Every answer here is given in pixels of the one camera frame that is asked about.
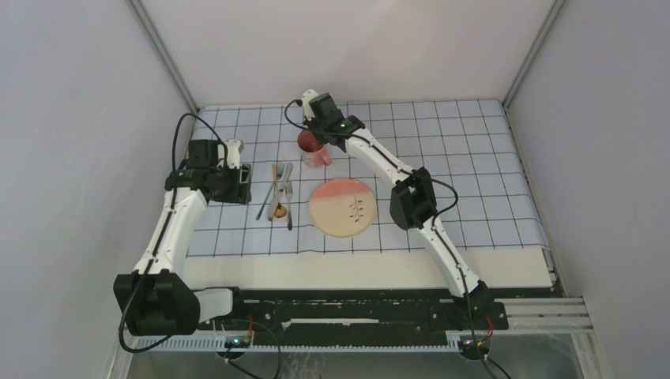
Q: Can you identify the iridescent rainbow fork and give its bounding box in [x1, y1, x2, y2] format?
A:
[255, 163, 285, 221]

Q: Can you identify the pink patterned mug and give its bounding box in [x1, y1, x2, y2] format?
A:
[297, 130, 332, 167]

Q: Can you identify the cream pink branch plate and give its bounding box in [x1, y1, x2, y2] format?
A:
[308, 178, 378, 238]

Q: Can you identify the white checked tablecloth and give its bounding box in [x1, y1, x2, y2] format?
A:
[188, 100, 548, 257]

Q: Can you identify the metal cutlery piece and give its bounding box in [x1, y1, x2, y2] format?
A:
[266, 162, 294, 220]

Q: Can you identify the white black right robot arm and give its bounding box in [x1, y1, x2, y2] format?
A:
[297, 90, 495, 328]

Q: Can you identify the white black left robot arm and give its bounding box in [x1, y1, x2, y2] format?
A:
[113, 139, 251, 336]

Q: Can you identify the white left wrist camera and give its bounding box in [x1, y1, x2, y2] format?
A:
[224, 139, 244, 169]

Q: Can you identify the white slotted cable duct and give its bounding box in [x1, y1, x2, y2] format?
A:
[134, 334, 465, 354]

